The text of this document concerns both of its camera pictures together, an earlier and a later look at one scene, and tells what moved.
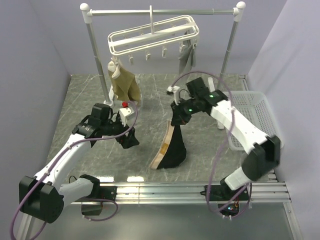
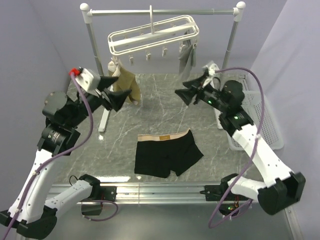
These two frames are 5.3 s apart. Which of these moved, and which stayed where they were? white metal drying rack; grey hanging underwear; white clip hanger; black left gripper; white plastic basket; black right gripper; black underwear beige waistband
Moved: black underwear beige waistband; black left gripper; black right gripper
Stayed: grey hanging underwear; white metal drying rack; white plastic basket; white clip hanger
